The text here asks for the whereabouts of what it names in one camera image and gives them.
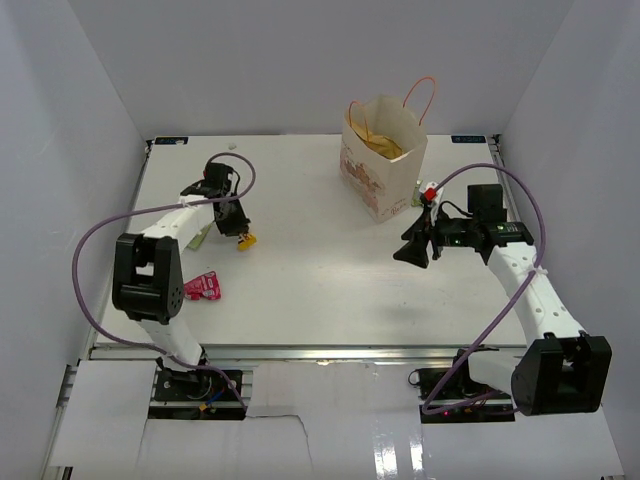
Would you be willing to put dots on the green snack packet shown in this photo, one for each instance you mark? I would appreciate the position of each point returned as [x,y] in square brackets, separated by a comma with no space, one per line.
[199,238]
[418,192]

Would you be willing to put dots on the green snack packet right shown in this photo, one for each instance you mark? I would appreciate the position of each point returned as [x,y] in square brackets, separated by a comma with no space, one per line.
[418,192]

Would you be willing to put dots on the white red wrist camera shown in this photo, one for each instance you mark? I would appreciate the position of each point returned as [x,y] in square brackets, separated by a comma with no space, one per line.
[431,196]

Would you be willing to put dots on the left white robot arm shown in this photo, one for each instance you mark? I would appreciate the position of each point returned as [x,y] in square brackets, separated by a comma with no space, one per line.
[148,283]

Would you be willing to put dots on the aluminium front rail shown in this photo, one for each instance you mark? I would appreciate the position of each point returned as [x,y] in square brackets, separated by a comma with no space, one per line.
[292,353]

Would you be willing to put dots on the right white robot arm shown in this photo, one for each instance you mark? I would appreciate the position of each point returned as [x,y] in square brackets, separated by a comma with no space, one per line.
[564,369]

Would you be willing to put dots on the red snack packet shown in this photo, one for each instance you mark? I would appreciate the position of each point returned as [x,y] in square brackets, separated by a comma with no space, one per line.
[203,287]

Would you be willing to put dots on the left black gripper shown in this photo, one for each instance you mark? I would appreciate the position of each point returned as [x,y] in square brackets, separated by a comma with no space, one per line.
[238,226]

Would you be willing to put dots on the green snack packet left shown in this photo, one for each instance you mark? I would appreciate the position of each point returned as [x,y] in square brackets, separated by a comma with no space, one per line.
[199,238]

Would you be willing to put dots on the cream paper bag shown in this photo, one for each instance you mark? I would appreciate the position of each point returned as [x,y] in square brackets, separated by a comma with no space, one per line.
[384,186]

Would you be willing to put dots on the large brown snack bag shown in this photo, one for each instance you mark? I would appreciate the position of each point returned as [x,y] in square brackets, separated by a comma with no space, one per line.
[382,145]

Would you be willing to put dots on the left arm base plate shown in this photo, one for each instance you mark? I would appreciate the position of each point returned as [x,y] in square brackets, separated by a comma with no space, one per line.
[196,396]

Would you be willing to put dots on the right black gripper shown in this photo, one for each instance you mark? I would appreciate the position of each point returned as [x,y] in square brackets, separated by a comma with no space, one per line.
[419,234]

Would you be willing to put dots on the yellow candy packet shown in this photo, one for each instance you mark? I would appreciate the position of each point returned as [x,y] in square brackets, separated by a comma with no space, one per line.
[246,241]

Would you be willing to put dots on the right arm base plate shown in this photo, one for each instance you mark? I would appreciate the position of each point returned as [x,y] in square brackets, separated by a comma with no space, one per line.
[467,402]

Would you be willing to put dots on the white foam board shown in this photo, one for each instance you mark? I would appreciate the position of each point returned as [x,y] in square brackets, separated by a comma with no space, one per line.
[306,421]

